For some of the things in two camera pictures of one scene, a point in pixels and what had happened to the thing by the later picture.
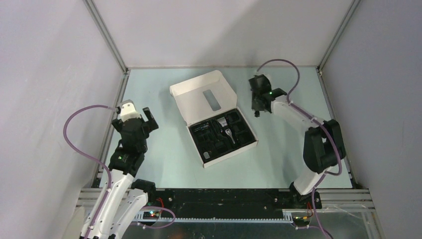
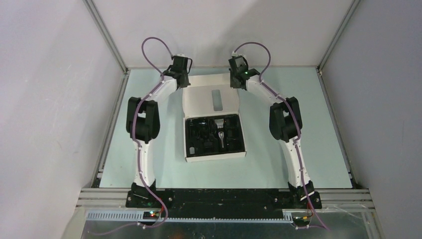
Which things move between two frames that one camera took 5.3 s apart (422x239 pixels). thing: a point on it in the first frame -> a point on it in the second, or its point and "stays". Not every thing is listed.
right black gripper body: x=255 y=105 -> x=233 y=82
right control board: x=301 y=221 stays
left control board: x=151 y=214 stays
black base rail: x=199 y=203 stays
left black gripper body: x=146 y=129 -> x=186 y=81
